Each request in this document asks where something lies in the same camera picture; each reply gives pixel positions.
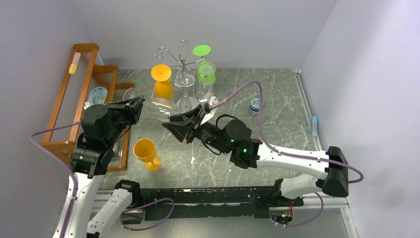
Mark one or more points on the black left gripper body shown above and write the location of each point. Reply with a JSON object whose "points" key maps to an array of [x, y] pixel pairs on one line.
{"points": [[122, 117]]}

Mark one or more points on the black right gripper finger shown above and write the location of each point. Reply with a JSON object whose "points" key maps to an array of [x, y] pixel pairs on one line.
{"points": [[180, 130], [194, 115]]}

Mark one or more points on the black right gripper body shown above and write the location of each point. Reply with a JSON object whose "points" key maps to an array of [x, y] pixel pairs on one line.
{"points": [[192, 126]]}

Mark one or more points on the small clear wine glass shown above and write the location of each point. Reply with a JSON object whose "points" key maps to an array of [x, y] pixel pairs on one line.
{"points": [[158, 108]]}

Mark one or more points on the clear champagne flute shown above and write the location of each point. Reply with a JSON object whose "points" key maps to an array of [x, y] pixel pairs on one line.
{"points": [[184, 81]]}

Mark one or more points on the green wine glass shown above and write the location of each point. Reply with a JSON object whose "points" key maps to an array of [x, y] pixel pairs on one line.
{"points": [[205, 70]]}

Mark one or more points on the orange goblet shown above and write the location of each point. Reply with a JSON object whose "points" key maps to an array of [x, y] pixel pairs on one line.
{"points": [[163, 88], [145, 151]]}

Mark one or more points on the orange goblet front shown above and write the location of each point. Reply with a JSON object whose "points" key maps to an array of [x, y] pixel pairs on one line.
{"points": [[145, 151]]}

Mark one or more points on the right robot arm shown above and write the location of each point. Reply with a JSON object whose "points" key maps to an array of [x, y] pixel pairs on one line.
{"points": [[325, 171]]}

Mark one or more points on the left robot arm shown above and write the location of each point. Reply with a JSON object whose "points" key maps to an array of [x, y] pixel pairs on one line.
{"points": [[102, 127]]}

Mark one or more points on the chrome wine glass rack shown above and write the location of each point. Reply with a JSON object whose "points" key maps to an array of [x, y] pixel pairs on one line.
{"points": [[184, 66]]}

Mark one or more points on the orange wooden dish rack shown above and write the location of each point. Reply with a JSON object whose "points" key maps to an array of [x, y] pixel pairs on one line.
{"points": [[73, 94]]}

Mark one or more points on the blue packaged tool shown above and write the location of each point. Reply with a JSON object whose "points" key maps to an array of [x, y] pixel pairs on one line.
{"points": [[97, 95]]}

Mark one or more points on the blue white round tin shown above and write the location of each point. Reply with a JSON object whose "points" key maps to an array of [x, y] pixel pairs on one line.
{"points": [[254, 107]]}

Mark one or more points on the pink yellow marker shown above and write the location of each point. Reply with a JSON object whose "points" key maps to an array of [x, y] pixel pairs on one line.
{"points": [[74, 63]]}

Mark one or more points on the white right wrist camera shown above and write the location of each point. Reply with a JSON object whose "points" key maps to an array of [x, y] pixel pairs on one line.
{"points": [[210, 99]]}

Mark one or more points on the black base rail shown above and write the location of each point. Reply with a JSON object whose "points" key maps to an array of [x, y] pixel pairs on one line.
{"points": [[254, 201]]}

